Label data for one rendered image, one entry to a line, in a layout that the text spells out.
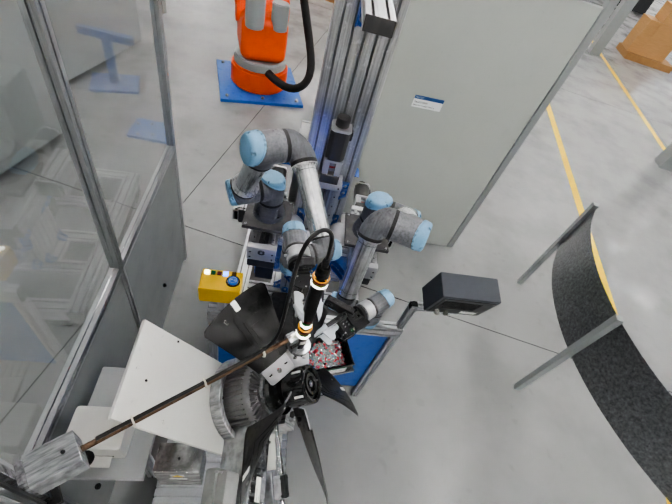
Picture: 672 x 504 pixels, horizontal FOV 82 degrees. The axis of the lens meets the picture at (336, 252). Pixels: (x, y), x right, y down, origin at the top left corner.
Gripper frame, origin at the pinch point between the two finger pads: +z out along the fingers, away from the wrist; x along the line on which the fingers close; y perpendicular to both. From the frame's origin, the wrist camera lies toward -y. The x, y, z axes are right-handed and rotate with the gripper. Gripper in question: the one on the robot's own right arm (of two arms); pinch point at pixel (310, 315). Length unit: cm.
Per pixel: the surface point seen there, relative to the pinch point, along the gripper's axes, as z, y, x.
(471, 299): -18, 25, -73
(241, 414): 12.6, 33.4, 17.4
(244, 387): 5.8, 29.9, 16.4
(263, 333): -2.8, 13.2, 11.3
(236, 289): -38, 41, 17
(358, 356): -30, 96, -47
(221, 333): -1.7, 9.5, 22.9
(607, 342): -12, 67, -181
